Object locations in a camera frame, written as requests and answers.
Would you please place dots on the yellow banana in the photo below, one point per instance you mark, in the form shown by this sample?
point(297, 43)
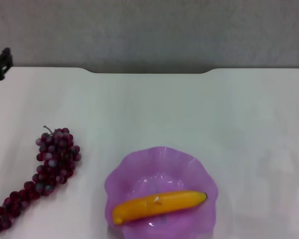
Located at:
point(174, 203)

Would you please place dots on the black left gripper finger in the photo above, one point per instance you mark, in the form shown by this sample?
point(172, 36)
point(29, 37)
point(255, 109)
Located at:
point(0, 66)

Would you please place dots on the purple wavy plastic bowl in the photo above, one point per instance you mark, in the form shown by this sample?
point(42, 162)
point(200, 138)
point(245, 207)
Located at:
point(144, 174)

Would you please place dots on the purple grape bunch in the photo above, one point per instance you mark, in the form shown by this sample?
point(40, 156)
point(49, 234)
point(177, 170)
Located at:
point(54, 159)

